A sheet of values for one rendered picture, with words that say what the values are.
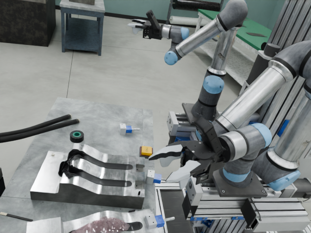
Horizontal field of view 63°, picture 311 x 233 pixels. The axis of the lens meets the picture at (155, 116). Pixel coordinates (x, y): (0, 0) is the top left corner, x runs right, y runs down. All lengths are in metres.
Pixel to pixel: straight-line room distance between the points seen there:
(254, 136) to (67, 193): 0.84
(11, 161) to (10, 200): 1.36
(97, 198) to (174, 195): 1.03
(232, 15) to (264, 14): 7.69
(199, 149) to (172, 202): 1.49
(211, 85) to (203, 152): 0.85
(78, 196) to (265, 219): 0.82
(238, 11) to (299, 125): 0.66
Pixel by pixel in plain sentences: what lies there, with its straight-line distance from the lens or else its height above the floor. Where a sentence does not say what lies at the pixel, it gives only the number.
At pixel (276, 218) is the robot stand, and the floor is 0.95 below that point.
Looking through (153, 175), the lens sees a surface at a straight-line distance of 1.36.
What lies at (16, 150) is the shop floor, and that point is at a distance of 2.77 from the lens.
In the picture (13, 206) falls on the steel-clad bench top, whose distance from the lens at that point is 1.32.
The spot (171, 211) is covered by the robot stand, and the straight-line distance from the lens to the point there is 2.06.
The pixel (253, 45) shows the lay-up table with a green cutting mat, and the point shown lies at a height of 0.89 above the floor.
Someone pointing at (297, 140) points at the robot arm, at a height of 1.39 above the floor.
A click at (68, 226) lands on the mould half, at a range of 1.14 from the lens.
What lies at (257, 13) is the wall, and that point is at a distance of 8.91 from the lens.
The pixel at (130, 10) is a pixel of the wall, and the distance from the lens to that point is 7.58.
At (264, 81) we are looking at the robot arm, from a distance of 0.90.
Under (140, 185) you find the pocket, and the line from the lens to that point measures 1.29.
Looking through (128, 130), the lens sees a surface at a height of 0.83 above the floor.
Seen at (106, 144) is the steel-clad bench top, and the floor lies 0.80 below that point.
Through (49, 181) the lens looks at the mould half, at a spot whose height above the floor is 0.86.
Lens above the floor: 1.83
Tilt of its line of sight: 33 degrees down
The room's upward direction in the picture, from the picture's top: 12 degrees clockwise
